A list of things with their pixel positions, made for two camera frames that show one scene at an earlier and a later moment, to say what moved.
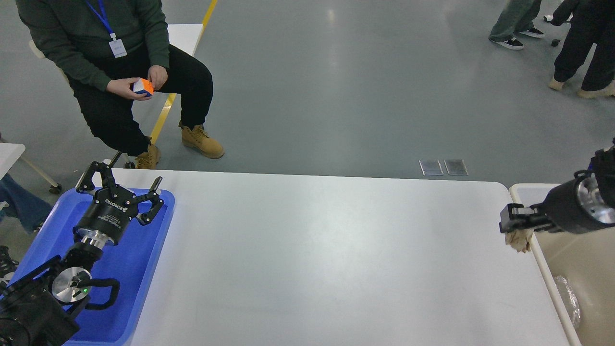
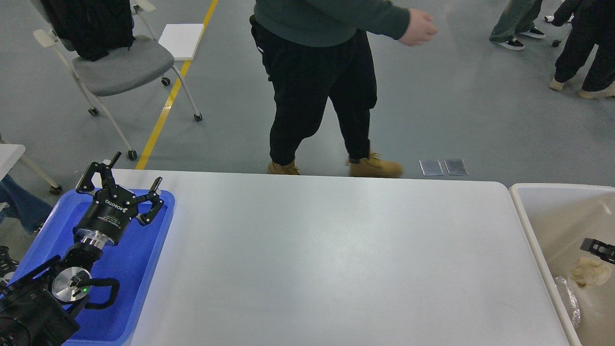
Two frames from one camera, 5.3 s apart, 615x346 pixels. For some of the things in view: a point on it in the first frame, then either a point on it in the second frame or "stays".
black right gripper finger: x=509 y=222 -> x=605 y=251
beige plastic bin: x=586 y=260 stays
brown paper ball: x=519 y=239 -> x=588 y=271
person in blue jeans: x=18 y=202 stays
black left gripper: x=107 y=217 stays
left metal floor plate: x=431 y=167 stays
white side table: x=10 y=154 stays
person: x=101 y=47 -> x=312 y=50
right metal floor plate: x=456 y=167 stays
